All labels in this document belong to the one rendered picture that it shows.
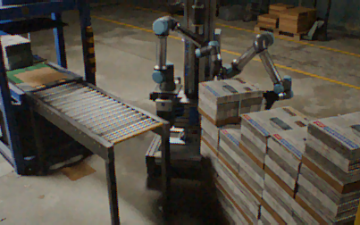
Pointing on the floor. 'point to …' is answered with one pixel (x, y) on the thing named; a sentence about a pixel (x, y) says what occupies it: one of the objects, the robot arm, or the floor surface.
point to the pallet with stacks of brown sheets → (288, 20)
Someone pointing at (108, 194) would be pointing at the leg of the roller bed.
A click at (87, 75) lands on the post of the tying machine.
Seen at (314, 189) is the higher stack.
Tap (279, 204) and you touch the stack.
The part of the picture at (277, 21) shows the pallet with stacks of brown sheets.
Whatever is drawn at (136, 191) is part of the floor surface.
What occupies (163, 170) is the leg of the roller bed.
